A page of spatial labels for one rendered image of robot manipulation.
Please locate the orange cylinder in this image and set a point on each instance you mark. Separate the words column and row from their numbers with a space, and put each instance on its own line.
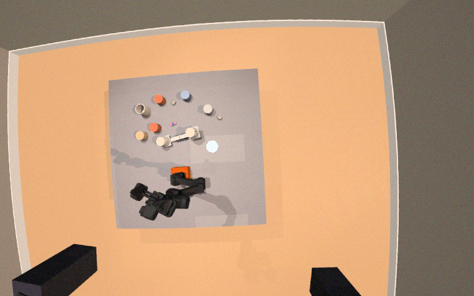
column 160, row 99
column 154, row 127

